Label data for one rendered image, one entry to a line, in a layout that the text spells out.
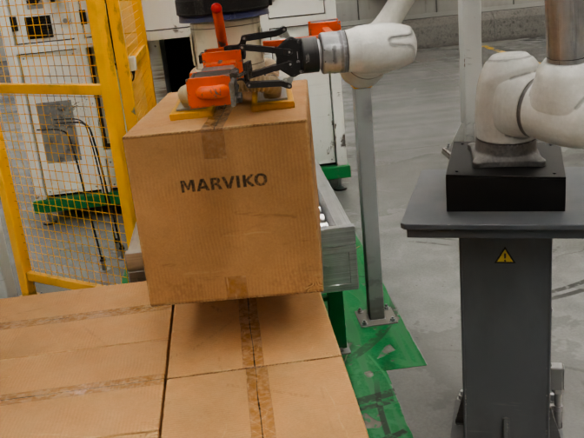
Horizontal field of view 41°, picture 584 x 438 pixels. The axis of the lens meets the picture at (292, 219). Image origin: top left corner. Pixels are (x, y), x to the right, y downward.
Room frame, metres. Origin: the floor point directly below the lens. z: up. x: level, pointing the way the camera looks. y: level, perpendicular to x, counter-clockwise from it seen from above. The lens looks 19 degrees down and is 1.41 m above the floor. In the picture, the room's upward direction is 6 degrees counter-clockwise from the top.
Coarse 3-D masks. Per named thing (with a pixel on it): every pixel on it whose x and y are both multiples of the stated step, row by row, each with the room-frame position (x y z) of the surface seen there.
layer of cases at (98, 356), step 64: (0, 320) 1.95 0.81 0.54; (64, 320) 1.91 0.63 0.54; (128, 320) 1.87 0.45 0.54; (192, 320) 1.83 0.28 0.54; (256, 320) 1.79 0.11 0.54; (320, 320) 1.76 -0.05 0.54; (0, 384) 1.59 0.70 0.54; (64, 384) 1.56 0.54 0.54; (128, 384) 1.53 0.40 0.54; (192, 384) 1.51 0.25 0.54; (256, 384) 1.48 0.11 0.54; (320, 384) 1.45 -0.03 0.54
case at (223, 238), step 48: (144, 144) 1.65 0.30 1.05; (192, 144) 1.64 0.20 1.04; (240, 144) 1.64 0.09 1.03; (288, 144) 1.63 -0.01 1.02; (144, 192) 1.65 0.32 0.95; (192, 192) 1.64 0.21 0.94; (240, 192) 1.64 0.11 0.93; (288, 192) 1.63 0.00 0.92; (144, 240) 1.65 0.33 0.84; (192, 240) 1.64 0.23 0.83; (240, 240) 1.64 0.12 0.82; (288, 240) 1.63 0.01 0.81; (192, 288) 1.64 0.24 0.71; (240, 288) 1.64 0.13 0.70; (288, 288) 1.63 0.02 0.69
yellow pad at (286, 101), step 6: (282, 90) 1.91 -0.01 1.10; (288, 90) 1.94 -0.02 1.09; (252, 96) 1.91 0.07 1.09; (258, 96) 1.86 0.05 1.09; (282, 96) 1.82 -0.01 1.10; (288, 96) 1.84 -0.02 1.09; (252, 102) 1.83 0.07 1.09; (258, 102) 1.81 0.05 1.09; (264, 102) 1.81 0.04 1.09; (270, 102) 1.80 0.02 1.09; (276, 102) 1.79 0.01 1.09; (282, 102) 1.79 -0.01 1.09; (288, 102) 1.78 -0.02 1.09; (294, 102) 1.79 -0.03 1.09; (252, 108) 1.78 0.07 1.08; (258, 108) 1.78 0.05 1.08; (264, 108) 1.78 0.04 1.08; (270, 108) 1.78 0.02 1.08; (276, 108) 1.78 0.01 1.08; (282, 108) 1.78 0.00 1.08; (288, 108) 1.78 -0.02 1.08
